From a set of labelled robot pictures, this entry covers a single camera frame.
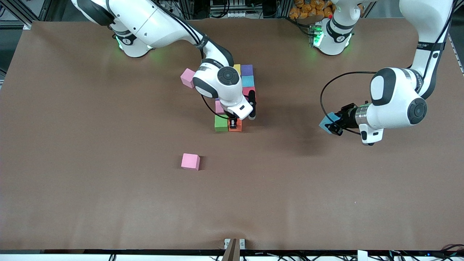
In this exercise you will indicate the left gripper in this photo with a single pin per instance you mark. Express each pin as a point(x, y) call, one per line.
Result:
point(347, 117)

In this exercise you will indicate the yellow foam cube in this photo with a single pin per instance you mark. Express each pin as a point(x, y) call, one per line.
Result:
point(237, 68)

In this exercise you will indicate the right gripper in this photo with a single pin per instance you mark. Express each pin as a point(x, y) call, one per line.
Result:
point(233, 122)

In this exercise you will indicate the brown table cover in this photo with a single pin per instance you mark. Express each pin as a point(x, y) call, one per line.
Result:
point(232, 203)

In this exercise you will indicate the white power strip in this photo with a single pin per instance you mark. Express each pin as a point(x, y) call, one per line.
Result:
point(235, 14)

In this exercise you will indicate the light blue foam cube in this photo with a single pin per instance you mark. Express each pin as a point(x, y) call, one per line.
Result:
point(248, 81)
point(328, 124)

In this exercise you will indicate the light pink foam cube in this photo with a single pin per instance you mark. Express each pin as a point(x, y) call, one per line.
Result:
point(190, 161)
point(186, 77)

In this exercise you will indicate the aluminium frame post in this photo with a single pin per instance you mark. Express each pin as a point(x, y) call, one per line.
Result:
point(21, 18)

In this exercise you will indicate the orange foam cube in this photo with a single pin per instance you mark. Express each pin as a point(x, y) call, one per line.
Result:
point(239, 127)

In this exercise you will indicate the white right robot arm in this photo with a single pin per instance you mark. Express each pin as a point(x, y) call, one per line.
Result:
point(217, 83)

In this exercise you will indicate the red foam cube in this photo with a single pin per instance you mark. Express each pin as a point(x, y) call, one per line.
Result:
point(248, 89)

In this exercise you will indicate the purple foam cube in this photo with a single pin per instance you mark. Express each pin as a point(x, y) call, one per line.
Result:
point(247, 70)

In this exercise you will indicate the green foam cube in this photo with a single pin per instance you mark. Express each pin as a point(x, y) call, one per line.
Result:
point(221, 123)

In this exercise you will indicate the metal bracket with post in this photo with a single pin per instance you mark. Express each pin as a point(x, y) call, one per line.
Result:
point(233, 250)

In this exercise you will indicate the aluminium table edge rail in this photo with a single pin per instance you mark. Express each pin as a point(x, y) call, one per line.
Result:
point(457, 54)

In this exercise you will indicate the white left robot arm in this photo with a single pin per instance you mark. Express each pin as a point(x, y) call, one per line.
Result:
point(395, 98)

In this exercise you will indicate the bag of oranges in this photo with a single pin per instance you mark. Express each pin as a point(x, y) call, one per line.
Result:
point(304, 9)

